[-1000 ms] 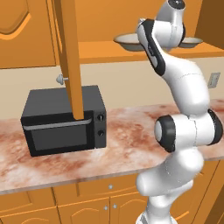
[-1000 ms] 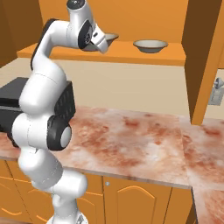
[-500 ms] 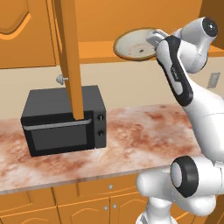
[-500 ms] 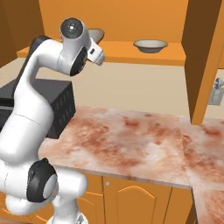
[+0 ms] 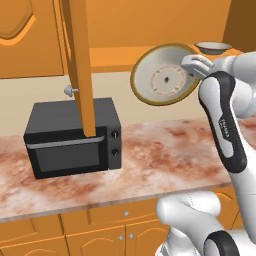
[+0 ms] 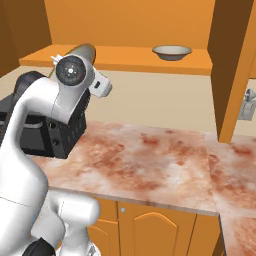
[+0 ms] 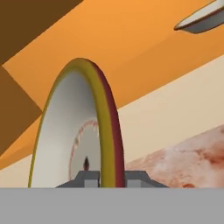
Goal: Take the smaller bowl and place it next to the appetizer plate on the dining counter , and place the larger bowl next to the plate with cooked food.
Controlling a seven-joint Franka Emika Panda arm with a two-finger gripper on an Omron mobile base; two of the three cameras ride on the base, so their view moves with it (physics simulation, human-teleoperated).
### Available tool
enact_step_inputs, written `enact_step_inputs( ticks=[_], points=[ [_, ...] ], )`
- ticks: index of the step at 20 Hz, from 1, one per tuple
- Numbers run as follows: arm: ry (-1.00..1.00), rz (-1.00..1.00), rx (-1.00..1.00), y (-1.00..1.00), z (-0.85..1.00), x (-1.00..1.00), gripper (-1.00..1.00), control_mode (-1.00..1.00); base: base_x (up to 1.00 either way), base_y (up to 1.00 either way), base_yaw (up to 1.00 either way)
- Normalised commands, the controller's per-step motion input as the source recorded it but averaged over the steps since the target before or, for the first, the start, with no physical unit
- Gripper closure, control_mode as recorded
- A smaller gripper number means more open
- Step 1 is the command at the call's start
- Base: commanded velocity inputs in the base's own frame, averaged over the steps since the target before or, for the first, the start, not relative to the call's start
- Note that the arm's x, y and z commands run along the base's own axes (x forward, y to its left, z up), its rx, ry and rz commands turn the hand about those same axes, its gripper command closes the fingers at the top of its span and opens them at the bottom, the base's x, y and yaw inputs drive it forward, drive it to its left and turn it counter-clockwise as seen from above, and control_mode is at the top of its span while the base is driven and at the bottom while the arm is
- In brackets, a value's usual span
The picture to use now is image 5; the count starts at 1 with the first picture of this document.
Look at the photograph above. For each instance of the orange base cupboard door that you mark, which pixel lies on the orange base cupboard door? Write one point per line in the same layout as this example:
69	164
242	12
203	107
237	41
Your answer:
30	250
96	243
146	240

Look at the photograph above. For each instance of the silver drawer knob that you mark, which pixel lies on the silver drawer knob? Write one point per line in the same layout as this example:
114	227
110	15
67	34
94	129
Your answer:
126	213

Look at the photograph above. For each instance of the closed orange cupboard door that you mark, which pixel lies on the closed orange cupboard door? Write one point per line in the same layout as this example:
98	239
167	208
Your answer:
30	40

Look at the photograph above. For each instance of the small white bowl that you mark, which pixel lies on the small white bowl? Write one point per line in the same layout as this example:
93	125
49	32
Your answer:
213	47

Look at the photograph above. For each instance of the silver base cupboard knob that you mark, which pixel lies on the silver base cupboard knob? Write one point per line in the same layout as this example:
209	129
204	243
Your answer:
120	238
131	235

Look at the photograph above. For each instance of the open orange wall cupboard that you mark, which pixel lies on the open orange wall cupboard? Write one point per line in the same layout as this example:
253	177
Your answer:
133	30

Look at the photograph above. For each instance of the black microwave knob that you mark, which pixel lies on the black microwave knob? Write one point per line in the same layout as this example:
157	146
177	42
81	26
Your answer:
115	152
114	134

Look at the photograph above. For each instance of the dark orange cupboard door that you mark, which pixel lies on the dark orange cupboard door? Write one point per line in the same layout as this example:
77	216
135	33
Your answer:
241	23

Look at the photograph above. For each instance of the black microwave oven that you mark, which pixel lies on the black microwave oven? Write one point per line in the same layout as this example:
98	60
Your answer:
60	116

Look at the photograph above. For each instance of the silver cupboard door knob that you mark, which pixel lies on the silver cupboard door knob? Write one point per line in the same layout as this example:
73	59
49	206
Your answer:
69	90

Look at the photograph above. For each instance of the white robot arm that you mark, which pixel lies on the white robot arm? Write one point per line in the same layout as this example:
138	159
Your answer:
216	110

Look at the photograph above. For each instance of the large white bowl, gold rim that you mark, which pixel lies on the large white bowl, gold rim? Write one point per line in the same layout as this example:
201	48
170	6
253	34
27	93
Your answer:
150	76

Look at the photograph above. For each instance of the orange drawer front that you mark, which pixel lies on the orange drawer front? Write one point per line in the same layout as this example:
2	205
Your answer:
26	231
100	216
228	206

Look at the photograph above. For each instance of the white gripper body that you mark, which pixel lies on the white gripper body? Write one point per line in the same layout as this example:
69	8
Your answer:
196	66

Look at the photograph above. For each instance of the open orange cupboard door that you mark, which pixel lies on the open orange cupboard door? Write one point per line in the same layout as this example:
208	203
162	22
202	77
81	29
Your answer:
80	66

